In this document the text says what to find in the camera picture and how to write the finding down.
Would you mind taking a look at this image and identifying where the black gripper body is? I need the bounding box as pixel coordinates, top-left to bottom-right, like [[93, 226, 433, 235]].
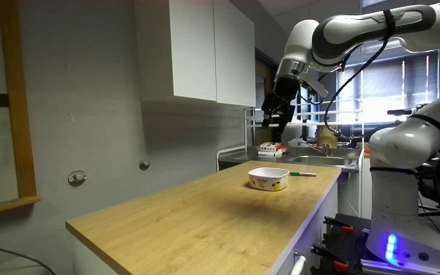
[[261, 78, 300, 127]]

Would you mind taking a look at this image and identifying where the green capped white marker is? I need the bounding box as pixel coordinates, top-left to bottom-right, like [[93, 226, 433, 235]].
[[289, 171, 316, 177]]

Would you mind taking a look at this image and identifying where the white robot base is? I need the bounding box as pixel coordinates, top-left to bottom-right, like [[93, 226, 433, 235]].
[[367, 98, 440, 273]]

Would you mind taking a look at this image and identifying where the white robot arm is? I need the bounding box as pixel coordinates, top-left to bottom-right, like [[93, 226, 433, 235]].
[[263, 3, 440, 140]]

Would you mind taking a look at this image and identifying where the white patterned bowl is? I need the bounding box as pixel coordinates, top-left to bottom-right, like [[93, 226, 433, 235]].
[[249, 166, 289, 191]]

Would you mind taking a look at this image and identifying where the red white box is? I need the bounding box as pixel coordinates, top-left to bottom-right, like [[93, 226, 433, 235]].
[[257, 142, 284, 157]]

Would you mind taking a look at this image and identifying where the metal sink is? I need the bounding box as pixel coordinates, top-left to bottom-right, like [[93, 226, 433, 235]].
[[286, 147, 361, 166]]

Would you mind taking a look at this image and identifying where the yellow sponge object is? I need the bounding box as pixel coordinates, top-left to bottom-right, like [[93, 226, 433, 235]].
[[316, 127, 338, 148]]

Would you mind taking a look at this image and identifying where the black orange clamp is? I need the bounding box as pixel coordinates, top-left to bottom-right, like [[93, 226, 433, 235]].
[[310, 214, 370, 275]]

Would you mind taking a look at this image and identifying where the wooden framed board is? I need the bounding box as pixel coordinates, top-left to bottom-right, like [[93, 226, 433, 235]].
[[0, 0, 40, 214]]

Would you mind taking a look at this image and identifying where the white wall cabinet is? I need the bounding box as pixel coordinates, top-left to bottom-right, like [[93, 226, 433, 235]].
[[135, 0, 255, 107]]

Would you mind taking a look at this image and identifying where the small round wall knob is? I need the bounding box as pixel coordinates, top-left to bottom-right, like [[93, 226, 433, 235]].
[[139, 160, 150, 171]]

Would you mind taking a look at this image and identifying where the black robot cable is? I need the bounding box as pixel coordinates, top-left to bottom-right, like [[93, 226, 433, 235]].
[[323, 7, 397, 134]]

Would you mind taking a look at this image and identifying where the round wall socket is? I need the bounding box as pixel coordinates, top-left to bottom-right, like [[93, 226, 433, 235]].
[[67, 169, 87, 186]]

